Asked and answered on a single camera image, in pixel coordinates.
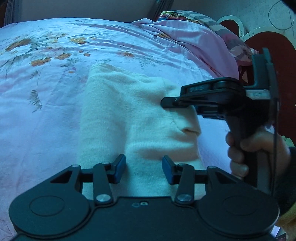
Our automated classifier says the cream knit sweater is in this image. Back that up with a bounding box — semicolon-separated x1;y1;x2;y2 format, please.
78;63;205;197

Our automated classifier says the person right hand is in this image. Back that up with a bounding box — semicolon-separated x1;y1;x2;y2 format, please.
226;130;292;179

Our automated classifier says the striped floral pillow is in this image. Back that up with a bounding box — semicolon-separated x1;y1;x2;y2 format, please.
155;10;260;68

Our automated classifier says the pink blanket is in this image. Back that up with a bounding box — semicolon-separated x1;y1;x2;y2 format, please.
132;18;239;79

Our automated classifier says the red white headboard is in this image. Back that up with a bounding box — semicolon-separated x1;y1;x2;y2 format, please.
218;15;295;145

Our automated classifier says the floral pink bed sheet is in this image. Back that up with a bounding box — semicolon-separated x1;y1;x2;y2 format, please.
1;18;230;240

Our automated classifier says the wall cable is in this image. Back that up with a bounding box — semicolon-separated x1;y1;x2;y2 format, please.
268;0;296;42

